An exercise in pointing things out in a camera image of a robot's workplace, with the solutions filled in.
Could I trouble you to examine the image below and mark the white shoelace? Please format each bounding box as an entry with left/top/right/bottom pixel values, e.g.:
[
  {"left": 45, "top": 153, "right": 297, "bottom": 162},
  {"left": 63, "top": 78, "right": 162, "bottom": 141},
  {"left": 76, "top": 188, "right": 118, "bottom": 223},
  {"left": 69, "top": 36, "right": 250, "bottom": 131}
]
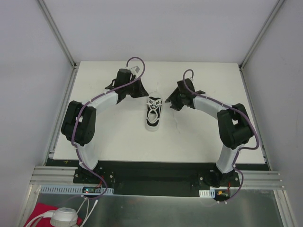
[{"left": 146, "top": 89, "right": 180, "bottom": 133}]

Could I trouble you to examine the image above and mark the black white canvas sneaker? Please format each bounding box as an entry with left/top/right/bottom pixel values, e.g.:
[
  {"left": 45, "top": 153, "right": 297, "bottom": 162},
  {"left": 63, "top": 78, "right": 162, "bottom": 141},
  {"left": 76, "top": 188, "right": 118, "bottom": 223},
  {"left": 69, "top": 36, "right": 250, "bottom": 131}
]
[{"left": 144, "top": 92, "right": 164, "bottom": 132}]

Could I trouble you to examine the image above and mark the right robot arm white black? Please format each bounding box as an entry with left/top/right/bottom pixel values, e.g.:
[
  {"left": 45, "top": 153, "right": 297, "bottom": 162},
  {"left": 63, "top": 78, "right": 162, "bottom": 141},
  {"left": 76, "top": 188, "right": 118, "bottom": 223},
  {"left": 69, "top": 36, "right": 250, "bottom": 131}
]
[{"left": 165, "top": 79, "right": 254, "bottom": 188}]

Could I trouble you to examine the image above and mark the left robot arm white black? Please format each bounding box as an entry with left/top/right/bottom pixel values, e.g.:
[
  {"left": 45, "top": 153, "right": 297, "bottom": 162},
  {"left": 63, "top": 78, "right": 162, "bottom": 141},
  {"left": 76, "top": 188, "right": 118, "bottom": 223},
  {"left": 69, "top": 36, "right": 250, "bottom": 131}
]
[{"left": 61, "top": 66, "right": 149, "bottom": 184}]

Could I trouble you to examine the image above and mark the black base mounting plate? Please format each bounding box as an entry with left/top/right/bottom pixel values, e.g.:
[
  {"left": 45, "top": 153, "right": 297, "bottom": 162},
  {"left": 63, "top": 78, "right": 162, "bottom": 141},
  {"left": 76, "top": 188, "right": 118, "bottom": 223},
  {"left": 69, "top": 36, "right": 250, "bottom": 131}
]
[{"left": 73, "top": 161, "right": 240, "bottom": 197}]

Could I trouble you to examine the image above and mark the white bottle cap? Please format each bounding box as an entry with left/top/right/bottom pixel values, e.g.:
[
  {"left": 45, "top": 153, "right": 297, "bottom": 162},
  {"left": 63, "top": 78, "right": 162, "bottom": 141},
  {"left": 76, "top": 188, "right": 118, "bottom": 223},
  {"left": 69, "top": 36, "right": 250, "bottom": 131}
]
[{"left": 50, "top": 207, "right": 78, "bottom": 227}]

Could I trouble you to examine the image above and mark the red cloth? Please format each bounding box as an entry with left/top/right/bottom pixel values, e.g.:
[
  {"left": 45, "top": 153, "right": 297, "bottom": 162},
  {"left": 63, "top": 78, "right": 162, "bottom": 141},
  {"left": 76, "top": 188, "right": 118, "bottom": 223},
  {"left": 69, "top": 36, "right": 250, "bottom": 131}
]
[{"left": 24, "top": 203, "right": 82, "bottom": 227}]

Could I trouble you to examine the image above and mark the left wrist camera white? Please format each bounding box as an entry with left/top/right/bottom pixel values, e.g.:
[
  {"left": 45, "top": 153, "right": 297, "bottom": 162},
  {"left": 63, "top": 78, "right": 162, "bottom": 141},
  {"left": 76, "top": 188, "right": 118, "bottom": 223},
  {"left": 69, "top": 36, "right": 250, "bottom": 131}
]
[{"left": 126, "top": 66, "right": 140, "bottom": 75}]

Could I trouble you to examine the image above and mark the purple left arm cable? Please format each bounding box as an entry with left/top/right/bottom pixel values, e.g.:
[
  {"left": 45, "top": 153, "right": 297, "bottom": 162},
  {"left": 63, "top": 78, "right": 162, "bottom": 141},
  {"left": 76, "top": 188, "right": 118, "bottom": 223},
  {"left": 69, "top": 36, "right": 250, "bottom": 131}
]
[{"left": 70, "top": 56, "right": 145, "bottom": 198}]

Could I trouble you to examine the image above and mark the right aluminium corner post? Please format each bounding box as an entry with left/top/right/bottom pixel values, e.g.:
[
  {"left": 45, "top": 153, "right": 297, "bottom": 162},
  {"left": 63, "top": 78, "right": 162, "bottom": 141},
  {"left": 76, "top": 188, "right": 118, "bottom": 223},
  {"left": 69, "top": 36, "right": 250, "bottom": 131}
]
[{"left": 239, "top": 0, "right": 286, "bottom": 71}]

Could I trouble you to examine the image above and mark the aluminium corner post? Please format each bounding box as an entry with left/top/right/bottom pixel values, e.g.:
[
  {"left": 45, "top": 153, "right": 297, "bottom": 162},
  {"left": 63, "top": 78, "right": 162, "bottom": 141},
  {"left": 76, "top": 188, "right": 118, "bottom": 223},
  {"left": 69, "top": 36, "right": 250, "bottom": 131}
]
[
  {"left": 36, "top": 0, "right": 77, "bottom": 69},
  {"left": 239, "top": 0, "right": 286, "bottom": 71}
]

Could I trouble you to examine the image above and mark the right grey cable duct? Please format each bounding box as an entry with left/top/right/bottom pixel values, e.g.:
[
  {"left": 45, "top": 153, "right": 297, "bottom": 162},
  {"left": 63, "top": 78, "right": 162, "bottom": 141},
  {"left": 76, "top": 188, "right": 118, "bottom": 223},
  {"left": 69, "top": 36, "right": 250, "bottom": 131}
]
[{"left": 199, "top": 189, "right": 215, "bottom": 198}]

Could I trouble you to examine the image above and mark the grey cable duct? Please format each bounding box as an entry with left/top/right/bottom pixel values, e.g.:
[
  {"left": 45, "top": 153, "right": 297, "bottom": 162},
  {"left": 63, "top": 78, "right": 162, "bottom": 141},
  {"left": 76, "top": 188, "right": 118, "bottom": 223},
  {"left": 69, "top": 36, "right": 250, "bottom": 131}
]
[
  {"left": 199, "top": 189, "right": 215, "bottom": 198},
  {"left": 40, "top": 185, "right": 114, "bottom": 196}
]

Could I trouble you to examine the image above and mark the left aluminium corner post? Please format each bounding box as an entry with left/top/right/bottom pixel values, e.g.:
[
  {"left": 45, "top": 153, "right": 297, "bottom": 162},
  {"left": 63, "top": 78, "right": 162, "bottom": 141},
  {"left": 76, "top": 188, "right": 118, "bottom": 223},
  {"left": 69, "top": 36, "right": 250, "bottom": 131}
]
[{"left": 36, "top": 0, "right": 77, "bottom": 69}]

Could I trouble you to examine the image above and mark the aluminium frame rail front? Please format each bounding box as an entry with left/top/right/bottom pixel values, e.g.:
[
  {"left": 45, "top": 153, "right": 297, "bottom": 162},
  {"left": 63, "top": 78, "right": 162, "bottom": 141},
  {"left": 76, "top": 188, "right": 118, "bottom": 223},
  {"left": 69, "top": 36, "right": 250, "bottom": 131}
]
[{"left": 30, "top": 166, "right": 286, "bottom": 190}]

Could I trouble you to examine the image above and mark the left grey cable duct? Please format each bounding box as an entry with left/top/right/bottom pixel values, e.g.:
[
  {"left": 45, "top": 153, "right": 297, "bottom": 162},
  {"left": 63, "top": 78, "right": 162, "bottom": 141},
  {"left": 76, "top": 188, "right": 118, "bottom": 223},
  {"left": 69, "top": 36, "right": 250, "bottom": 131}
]
[{"left": 40, "top": 185, "right": 114, "bottom": 196}]

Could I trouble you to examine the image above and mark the white cable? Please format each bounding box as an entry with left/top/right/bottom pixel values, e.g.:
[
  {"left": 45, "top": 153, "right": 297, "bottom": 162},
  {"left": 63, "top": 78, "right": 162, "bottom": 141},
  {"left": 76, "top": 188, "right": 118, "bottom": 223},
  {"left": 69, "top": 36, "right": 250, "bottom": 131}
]
[{"left": 25, "top": 198, "right": 99, "bottom": 227}]

